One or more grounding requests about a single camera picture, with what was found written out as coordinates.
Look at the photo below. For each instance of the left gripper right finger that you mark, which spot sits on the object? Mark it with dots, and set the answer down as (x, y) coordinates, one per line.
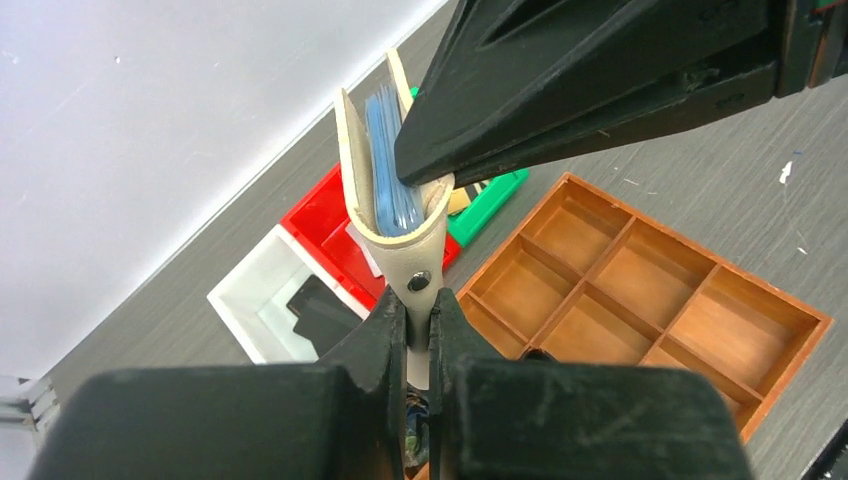
(494, 418)

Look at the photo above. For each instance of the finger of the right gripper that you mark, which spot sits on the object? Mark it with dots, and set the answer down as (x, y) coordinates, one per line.
(520, 83)

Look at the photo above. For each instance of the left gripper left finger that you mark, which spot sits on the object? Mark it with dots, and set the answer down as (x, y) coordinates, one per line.
(341, 417)

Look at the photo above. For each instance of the black card in white bin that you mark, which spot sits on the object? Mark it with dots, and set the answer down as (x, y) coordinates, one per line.
(322, 318)

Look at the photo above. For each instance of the gold cards in green bin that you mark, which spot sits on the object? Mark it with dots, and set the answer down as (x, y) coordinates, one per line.
(461, 198)

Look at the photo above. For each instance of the rolled belt bottom left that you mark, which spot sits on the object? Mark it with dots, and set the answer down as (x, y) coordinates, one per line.
(416, 453)

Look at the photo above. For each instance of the white plastic bin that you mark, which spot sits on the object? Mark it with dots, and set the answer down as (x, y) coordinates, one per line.
(252, 298)

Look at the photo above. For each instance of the green plastic bin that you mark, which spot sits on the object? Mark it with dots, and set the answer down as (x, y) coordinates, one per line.
(466, 226)

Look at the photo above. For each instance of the wooden compartment tray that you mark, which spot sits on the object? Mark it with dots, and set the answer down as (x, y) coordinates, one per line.
(587, 278)

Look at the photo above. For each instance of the red plastic bin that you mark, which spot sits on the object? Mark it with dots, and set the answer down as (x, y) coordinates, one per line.
(319, 223)

